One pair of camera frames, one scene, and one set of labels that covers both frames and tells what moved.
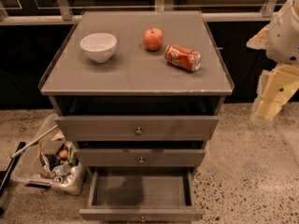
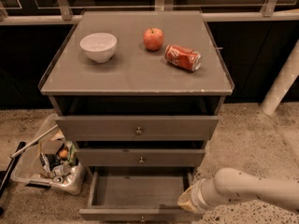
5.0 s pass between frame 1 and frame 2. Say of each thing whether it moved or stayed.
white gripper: moved
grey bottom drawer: stayed
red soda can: stayed
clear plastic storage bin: stayed
